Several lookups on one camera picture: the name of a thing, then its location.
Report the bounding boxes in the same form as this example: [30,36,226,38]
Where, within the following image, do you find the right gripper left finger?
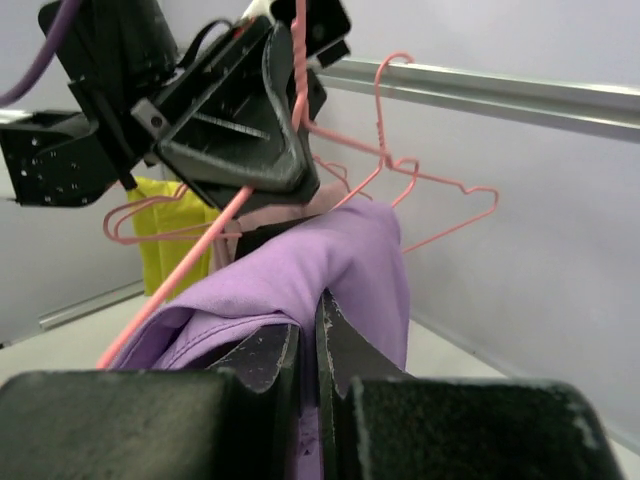
[1,326,300,479]

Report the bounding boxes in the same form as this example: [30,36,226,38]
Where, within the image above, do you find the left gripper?
[131,16,327,210]

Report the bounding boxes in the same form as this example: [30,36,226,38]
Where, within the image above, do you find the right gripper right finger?
[316,293,623,479]

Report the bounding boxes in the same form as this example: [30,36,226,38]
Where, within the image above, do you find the pink hanger of purple trousers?
[95,0,391,370]

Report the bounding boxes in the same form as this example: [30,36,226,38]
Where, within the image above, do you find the pink hanger of blue trousers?
[316,48,504,262]

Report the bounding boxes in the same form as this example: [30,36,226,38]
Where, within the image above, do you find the purple trousers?
[111,197,410,479]

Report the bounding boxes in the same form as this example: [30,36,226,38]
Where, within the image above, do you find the black trousers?
[234,215,315,261]

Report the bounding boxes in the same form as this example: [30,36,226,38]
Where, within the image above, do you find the pink hanger of yellow trousers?
[103,177,220,245]

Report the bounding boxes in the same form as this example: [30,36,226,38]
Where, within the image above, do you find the yellow trousers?
[126,176,223,301]

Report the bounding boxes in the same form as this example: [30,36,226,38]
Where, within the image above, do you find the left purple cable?
[0,0,82,105]

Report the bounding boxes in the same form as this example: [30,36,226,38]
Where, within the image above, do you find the aluminium hanging rail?
[319,57,639,144]

